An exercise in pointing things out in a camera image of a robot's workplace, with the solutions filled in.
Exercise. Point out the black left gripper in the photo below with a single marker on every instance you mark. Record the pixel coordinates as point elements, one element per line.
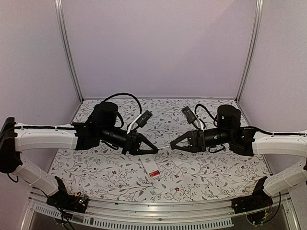
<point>132,144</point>

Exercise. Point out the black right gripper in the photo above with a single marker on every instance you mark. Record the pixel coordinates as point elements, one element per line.
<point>196,140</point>

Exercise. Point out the white remote control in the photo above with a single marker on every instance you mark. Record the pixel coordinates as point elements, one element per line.
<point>149,164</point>

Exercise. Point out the white battery compartment cover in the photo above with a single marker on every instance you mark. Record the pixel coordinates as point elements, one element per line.
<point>178,162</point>

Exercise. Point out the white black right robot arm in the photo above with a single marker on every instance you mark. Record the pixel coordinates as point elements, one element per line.
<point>250,141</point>

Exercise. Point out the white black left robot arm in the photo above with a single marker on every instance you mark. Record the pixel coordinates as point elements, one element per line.
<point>99,127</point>

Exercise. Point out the floral patterned table mat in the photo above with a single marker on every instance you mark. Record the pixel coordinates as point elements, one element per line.
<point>168,176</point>

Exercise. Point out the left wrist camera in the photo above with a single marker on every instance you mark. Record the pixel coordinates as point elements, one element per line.
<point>140,121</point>

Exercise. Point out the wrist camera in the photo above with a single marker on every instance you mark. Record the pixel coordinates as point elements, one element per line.
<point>192,118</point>
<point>140,121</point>

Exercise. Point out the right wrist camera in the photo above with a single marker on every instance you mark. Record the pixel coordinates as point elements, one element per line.
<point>192,118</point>

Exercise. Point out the aluminium front rail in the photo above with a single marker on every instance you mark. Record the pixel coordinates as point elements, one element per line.
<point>103,214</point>

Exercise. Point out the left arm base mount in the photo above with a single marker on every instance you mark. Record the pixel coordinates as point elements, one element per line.
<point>64,201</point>

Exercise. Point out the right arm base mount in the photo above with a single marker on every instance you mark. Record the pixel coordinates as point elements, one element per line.
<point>258,204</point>

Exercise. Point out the left aluminium frame post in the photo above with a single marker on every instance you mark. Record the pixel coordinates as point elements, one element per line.
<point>66,47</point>

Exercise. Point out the aluminium frame post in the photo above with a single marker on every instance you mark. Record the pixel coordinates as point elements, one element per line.
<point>66,47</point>
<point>251,49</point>

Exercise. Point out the right aluminium frame post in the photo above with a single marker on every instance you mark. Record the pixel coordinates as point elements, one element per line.
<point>251,49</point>

